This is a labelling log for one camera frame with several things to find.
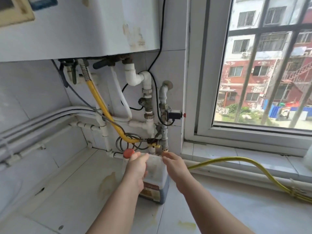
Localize person's right hand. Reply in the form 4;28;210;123
162;151;195;195

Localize person's left hand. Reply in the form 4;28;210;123
122;152;149;194

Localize plastic jug orange cap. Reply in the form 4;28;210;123
122;148;171;205

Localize person's left forearm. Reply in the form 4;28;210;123
86;177;144;234

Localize person's right forearm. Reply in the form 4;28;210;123
180;177;255;234

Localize long white horizontal pipe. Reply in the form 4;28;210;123
185;161;312;193

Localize black solenoid valve red button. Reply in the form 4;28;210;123
168;109;187;120

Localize white pipe brass valve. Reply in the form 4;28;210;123
137;87;156;154

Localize red brick apartment building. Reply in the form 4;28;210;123
214;0;312;129

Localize grey window security bars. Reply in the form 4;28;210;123
229;0;312;128

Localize white water heater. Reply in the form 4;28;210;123
0;0;161;62

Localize white flexible hose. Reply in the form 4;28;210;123
111;67;133;120

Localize yellow hose metal ends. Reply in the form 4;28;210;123
79;59;159;144

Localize grey coiled cable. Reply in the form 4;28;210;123
51;59;143;153

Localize white window frame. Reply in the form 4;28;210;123
181;0;312;156

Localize group of white wall pipes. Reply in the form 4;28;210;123
0;106;151;168

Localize green valve handle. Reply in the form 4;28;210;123
71;61;79;85
93;58;115;70
58;61;70;88

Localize yellow cord tie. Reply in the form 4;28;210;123
290;179;307;198

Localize black cable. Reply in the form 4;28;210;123
121;0;176;127

